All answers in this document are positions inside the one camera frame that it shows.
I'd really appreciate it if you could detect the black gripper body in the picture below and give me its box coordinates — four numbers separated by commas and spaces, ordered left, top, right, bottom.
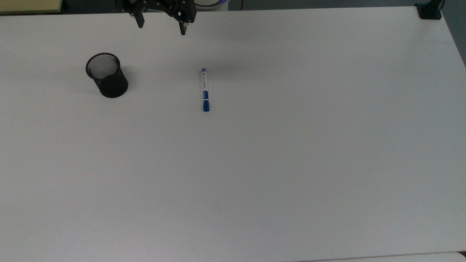
117, 0, 197, 24

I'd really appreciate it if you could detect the white marker with blue cap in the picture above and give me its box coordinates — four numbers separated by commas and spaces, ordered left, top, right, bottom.
201, 68, 210, 112

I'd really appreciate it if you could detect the beige wooden board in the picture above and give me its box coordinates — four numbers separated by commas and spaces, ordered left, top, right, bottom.
0, 0, 63, 15

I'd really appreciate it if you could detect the black mesh pen cup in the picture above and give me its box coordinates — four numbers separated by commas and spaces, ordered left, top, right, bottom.
85, 53, 129, 99

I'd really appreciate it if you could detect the black table clamp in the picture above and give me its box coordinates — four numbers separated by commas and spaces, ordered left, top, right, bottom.
414, 0, 445, 20

